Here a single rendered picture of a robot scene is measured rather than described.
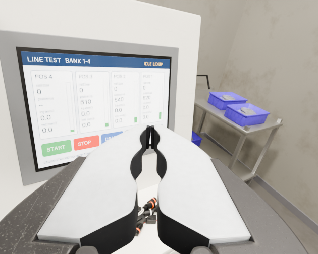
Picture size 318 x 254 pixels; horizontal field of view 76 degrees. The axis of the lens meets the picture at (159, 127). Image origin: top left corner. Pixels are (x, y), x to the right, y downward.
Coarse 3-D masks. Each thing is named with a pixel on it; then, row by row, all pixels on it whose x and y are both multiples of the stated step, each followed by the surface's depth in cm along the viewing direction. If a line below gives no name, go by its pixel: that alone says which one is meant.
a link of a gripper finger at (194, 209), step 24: (168, 144) 10; (192, 144) 10; (168, 168) 9; (192, 168) 9; (168, 192) 7; (192, 192) 8; (216, 192) 8; (168, 216) 7; (192, 216) 7; (216, 216) 7; (240, 216) 7; (168, 240) 7; (192, 240) 6; (216, 240) 6; (240, 240) 6
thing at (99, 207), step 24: (120, 144) 10; (144, 144) 12; (96, 168) 8; (120, 168) 9; (72, 192) 7; (96, 192) 7; (120, 192) 7; (72, 216) 6; (96, 216) 6; (120, 216) 6; (48, 240) 6; (72, 240) 6; (96, 240) 6; (120, 240) 7
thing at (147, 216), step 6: (150, 204) 62; (138, 210) 62; (144, 210) 61; (150, 210) 61; (156, 210) 62; (138, 216) 59; (144, 216) 60; (150, 216) 61; (138, 222) 57; (150, 222) 60; (138, 228) 57; (138, 234) 56
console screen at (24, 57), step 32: (0, 32) 40; (32, 64) 44; (64, 64) 48; (96, 64) 52; (128, 64) 57; (160, 64) 63; (32, 96) 46; (64, 96) 50; (96, 96) 54; (128, 96) 60; (160, 96) 66; (32, 128) 47; (64, 128) 51; (96, 128) 56; (128, 128) 62; (32, 160) 49; (64, 160) 53
